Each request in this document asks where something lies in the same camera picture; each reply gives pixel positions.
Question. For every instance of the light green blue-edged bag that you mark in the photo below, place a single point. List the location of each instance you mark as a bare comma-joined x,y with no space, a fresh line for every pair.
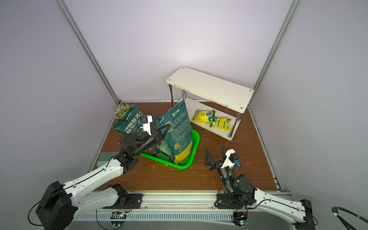
158,121

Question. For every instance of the potted artificial plant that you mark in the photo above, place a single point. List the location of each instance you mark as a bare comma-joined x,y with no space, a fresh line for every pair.
121,110

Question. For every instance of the aluminium front rail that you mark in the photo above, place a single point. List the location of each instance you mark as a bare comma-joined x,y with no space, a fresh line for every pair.
178,201

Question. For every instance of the yellow green packet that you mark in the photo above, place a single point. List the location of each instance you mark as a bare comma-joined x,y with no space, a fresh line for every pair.
204,116

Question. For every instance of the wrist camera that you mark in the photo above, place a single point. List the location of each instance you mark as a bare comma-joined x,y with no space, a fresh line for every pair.
146,123
231,160

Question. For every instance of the teal and yellow fertilizer bag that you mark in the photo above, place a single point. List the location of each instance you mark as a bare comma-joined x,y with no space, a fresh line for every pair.
178,141

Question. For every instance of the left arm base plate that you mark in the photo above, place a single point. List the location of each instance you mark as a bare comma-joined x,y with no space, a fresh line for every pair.
129,201

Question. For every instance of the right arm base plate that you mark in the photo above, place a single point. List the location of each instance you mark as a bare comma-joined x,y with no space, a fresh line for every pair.
233,201

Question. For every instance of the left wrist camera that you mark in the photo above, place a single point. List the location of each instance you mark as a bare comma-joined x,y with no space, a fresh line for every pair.
146,123

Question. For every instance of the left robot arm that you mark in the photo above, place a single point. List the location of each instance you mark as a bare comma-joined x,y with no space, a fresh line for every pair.
61,204

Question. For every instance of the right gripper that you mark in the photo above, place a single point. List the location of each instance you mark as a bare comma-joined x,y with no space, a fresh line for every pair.
217,165

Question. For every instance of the white two-tier shelf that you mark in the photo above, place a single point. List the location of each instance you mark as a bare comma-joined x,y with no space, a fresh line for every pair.
215,90

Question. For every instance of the mint green hand brush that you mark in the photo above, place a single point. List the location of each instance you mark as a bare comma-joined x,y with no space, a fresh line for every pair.
105,157

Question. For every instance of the dark green flower soil bag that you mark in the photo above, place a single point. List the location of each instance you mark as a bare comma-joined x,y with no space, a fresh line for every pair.
130,122

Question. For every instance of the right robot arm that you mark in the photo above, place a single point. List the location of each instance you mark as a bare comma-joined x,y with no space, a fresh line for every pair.
233,184

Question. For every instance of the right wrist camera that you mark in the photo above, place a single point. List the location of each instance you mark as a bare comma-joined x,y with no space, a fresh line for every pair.
231,160

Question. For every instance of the green plastic basket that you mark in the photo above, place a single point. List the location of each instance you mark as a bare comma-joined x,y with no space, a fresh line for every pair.
189,155

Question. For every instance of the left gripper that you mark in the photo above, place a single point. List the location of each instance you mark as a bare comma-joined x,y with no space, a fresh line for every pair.
157,138

